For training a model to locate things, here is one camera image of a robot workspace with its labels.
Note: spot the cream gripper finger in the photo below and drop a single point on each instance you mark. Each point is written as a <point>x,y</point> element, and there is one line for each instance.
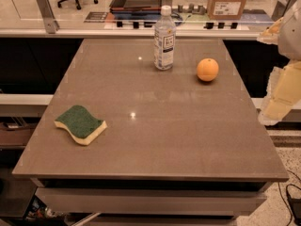
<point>270,34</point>
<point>283,92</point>

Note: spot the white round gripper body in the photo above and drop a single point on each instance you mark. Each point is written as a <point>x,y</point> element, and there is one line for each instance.
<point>292,37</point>

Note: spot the orange fruit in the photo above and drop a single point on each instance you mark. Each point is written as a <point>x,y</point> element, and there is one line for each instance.
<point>207,69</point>

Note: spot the green and yellow sponge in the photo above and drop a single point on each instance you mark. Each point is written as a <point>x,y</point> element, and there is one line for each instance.
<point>80,124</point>

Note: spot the cardboard box with label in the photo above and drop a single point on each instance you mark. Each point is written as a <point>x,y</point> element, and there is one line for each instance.
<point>225,9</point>

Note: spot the clear plastic water bottle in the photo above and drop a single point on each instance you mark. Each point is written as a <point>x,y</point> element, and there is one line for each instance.
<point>164,40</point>

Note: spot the grey metal bracket right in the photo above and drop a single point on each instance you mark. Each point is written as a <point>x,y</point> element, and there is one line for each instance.
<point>281,7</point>

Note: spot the grey metal bracket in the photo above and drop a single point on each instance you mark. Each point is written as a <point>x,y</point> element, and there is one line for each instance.
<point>48,17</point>
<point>281,7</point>

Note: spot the black power adapter with cable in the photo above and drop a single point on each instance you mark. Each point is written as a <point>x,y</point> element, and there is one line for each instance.
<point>290,194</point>

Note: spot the grey metal bracket left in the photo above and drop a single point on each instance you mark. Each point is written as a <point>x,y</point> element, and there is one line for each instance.
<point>48,17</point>

